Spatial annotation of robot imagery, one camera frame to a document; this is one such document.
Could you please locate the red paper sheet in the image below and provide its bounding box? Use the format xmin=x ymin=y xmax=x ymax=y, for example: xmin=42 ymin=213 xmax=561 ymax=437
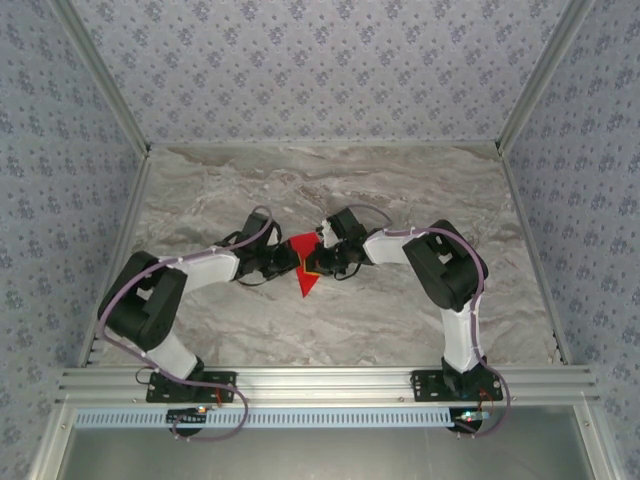
xmin=289 ymin=232 xmax=321 ymax=300

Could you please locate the small adapter board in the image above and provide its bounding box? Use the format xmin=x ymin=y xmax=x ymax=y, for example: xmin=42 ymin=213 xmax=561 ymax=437
xmin=167 ymin=405 xmax=209 ymax=426
xmin=449 ymin=408 xmax=489 ymax=431

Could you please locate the metal shelf panel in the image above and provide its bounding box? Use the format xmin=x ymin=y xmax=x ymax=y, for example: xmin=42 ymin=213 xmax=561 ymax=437
xmin=29 ymin=404 xmax=621 ymax=480

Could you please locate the thin black left gripper cable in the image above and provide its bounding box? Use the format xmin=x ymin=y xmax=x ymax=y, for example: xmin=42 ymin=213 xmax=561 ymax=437
xmin=234 ymin=269 xmax=281 ymax=288

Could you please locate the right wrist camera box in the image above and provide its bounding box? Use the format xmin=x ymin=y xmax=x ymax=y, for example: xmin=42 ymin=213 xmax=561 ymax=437
xmin=319 ymin=207 xmax=366 ymax=246

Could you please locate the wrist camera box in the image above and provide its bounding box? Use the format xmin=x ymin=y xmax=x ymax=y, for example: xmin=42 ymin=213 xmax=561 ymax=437
xmin=242 ymin=209 xmax=275 ymax=246
xmin=319 ymin=207 xmax=366 ymax=246

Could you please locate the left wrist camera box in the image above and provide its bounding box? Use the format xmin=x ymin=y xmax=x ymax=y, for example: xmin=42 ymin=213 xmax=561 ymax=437
xmin=242 ymin=209 xmax=275 ymax=246

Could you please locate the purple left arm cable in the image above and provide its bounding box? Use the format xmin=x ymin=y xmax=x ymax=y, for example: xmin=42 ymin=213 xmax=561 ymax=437
xmin=97 ymin=204 xmax=275 ymax=444

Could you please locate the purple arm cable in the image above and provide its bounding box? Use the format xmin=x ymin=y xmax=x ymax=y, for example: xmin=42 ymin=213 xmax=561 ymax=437
xmin=344 ymin=203 xmax=512 ymax=439
xmin=97 ymin=204 xmax=275 ymax=444

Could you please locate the aluminium mounting rail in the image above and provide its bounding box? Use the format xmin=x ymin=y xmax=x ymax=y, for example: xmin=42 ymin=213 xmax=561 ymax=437
xmin=54 ymin=365 xmax=601 ymax=405

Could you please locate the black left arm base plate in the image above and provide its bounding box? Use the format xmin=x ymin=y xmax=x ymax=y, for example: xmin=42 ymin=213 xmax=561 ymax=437
xmin=144 ymin=369 xmax=237 ymax=404

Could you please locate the slotted grey cable duct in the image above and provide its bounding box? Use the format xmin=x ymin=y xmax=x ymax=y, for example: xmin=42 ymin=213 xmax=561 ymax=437
xmin=74 ymin=407 xmax=506 ymax=430

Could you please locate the aluminium side rail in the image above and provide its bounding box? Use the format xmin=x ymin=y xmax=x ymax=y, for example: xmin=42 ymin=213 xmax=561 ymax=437
xmin=77 ymin=149 xmax=154 ymax=369
xmin=497 ymin=144 xmax=574 ymax=366

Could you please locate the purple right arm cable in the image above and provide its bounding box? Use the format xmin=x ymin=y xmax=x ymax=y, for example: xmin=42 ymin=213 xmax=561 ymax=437
xmin=344 ymin=203 xmax=512 ymax=439

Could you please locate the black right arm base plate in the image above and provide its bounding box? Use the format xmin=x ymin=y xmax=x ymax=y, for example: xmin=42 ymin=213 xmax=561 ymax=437
xmin=410 ymin=368 xmax=504 ymax=404

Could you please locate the aluminium corner post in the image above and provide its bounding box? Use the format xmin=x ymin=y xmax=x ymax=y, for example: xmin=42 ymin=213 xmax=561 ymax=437
xmin=494 ymin=0 xmax=599 ymax=151
xmin=49 ymin=0 xmax=154 ymax=156

